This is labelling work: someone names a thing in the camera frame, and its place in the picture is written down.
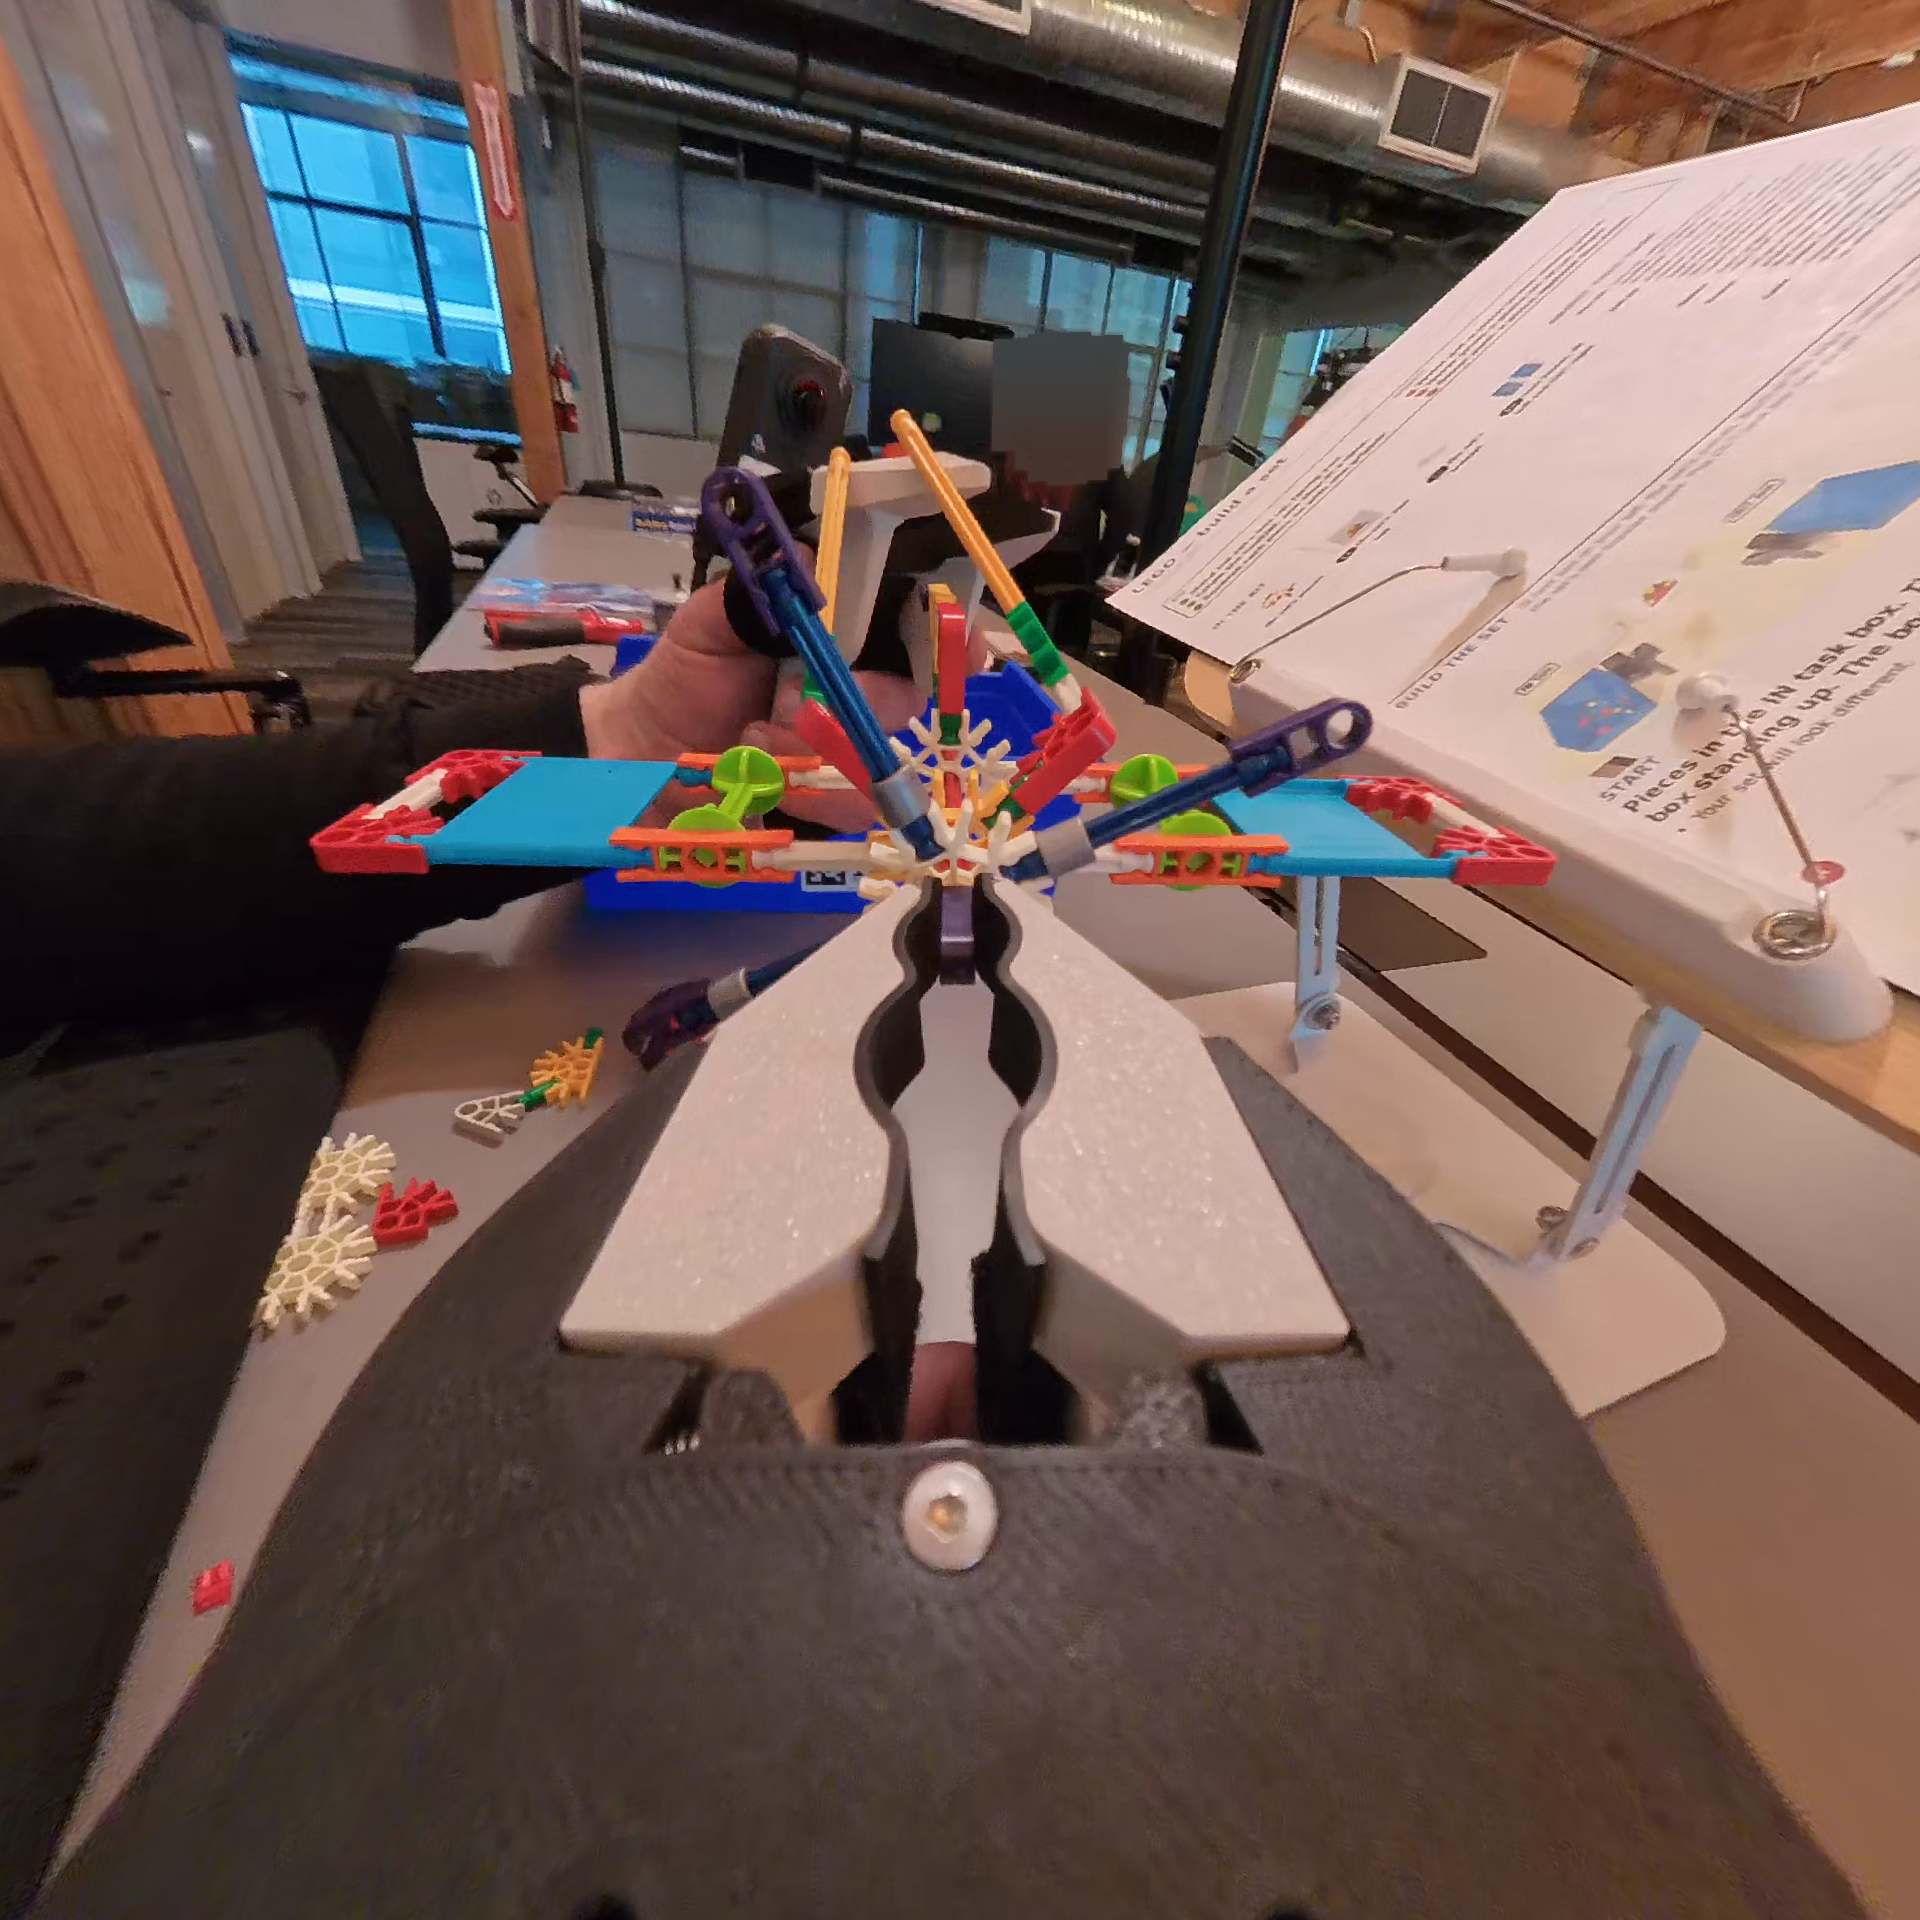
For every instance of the red fire extinguisher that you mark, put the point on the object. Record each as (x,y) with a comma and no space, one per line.
(562,393)

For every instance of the colourful toy construction model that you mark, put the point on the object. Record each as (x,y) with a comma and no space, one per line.
(569,802)

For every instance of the person's left forearm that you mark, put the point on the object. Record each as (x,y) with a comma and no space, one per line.
(225,856)

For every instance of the black vertical pole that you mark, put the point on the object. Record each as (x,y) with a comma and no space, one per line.
(1229,225)

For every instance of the red wall sign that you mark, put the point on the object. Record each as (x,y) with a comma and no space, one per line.
(494,150)

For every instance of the window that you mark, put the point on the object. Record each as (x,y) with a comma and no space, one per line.
(376,240)

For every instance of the yellow toy connector piece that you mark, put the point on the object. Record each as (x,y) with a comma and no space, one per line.
(566,1073)

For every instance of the printed instruction sheet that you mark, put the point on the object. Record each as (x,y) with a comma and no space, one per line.
(1650,450)

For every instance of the black chair armrest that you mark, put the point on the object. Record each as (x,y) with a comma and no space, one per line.
(89,630)

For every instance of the tiny red toy brick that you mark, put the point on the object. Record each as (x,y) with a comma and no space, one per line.
(213,1586)

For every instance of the white air vent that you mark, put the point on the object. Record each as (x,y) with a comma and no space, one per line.
(1440,112)

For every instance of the black computer monitor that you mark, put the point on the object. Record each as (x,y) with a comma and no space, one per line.
(931,382)

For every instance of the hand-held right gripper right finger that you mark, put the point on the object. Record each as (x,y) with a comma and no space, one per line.
(1184,1201)

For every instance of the silver ventilation duct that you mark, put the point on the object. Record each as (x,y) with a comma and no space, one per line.
(900,90)

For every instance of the white tilted reading stand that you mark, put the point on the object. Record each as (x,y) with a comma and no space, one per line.
(1620,1320)

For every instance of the black office chair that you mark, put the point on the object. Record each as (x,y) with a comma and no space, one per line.
(381,464)

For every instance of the white snowflake toy connector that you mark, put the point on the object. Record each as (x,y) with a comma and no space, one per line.
(316,1271)
(347,1175)

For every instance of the blue plastic bin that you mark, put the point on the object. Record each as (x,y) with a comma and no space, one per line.
(645,888)

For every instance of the red toy connector piece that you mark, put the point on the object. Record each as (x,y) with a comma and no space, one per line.
(406,1215)

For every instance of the person's left hand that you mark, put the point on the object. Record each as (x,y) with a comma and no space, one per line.
(675,692)

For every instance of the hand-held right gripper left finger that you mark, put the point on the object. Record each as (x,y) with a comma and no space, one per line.
(734,1201)

